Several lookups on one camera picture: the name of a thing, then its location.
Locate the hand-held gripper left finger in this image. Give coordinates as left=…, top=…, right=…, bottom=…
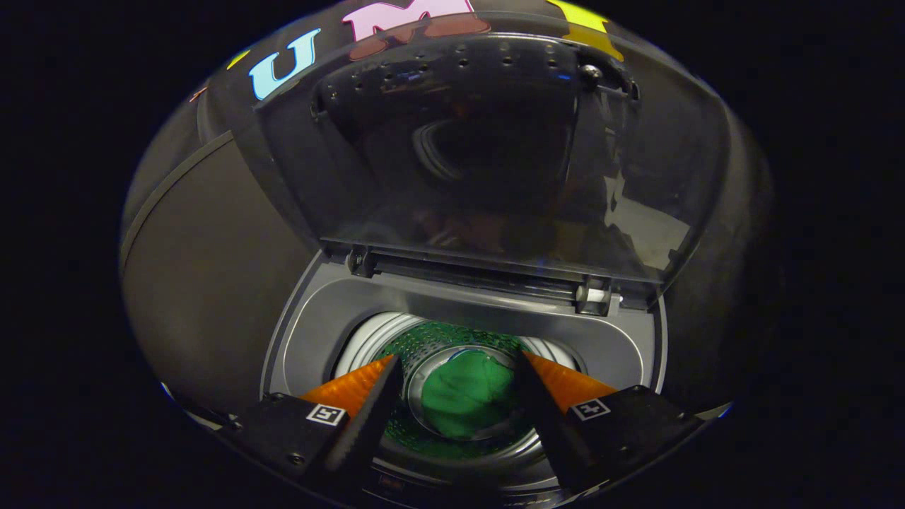
left=219, top=355, right=404, bottom=490

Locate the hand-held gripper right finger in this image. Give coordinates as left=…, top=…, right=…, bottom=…
left=515, top=351, right=705, bottom=493

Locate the green polo shirt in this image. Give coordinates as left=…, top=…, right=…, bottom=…
left=421, top=350, right=522, bottom=439

